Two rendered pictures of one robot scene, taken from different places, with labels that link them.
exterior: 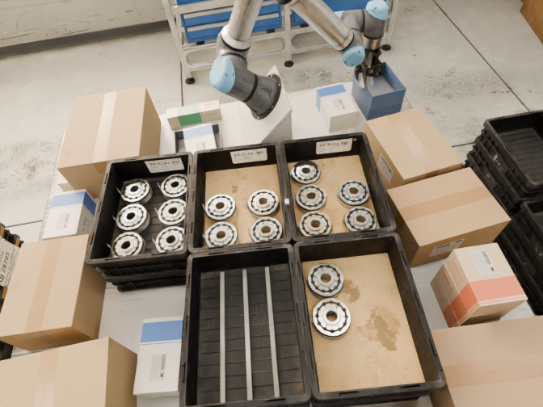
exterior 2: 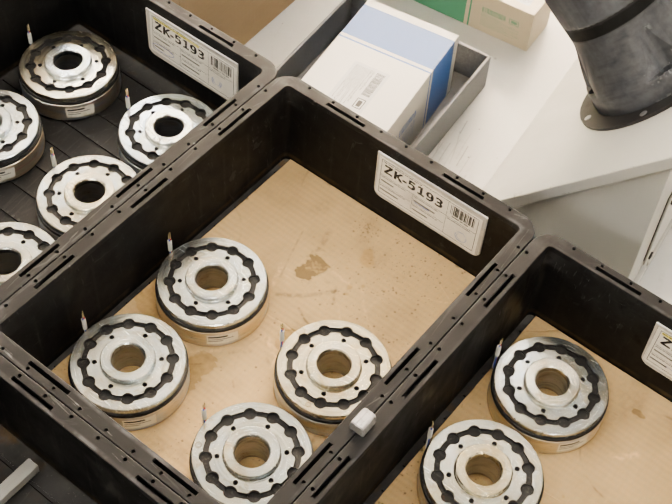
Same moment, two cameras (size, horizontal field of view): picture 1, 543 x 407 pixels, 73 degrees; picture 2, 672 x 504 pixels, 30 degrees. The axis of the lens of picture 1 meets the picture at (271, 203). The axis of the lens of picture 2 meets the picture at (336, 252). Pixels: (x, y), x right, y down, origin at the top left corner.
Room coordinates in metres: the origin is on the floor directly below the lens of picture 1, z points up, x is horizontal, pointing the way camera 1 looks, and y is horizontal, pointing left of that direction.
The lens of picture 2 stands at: (0.20, -0.29, 1.79)
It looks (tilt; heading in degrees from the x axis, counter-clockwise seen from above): 52 degrees down; 33
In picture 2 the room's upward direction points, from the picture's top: 5 degrees clockwise
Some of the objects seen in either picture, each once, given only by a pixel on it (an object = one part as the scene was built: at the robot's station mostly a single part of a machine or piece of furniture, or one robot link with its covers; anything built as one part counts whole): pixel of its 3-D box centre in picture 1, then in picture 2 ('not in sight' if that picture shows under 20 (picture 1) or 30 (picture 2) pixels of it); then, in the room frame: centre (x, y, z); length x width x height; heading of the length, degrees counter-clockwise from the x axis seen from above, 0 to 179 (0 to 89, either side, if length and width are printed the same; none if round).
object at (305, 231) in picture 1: (315, 224); not in sight; (0.59, -0.13, 0.86); 0.10 x 0.10 x 0.01
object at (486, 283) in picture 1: (483, 279); not in sight; (0.34, -0.53, 0.89); 0.16 x 0.12 x 0.07; 1
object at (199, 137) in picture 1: (202, 149); (370, 95); (1.08, 0.25, 0.75); 0.20 x 0.12 x 0.09; 8
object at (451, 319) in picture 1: (463, 300); not in sight; (0.33, -0.53, 0.74); 0.16 x 0.12 x 0.07; 2
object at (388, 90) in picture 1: (377, 85); not in sight; (1.27, -0.52, 0.81); 0.20 x 0.15 x 0.07; 9
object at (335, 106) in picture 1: (335, 106); not in sight; (1.24, -0.34, 0.75); 0.20 x 0.12 x 0.09; 7
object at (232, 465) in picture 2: (266, 230); (251, 453); (0.59, 0.03, 0.86); 0.05 x 0.05 x 0.01
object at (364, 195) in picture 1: (353, 191); not in sight; (0.69, -0.27, 0.86); 0.10 x 0.10 x 0.01
